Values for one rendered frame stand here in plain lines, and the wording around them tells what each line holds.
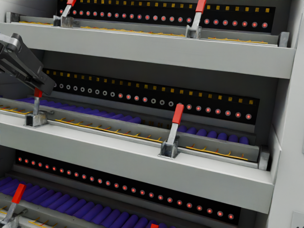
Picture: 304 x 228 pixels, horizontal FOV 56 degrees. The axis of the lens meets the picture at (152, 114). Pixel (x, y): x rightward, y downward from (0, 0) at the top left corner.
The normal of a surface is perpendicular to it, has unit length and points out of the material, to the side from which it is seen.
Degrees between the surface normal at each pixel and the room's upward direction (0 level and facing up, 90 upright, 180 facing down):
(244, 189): 110
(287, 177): 90
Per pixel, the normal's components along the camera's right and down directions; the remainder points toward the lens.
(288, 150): -0.28, -0.19
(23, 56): 0.97, 0.22
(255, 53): -0.33, 0.15
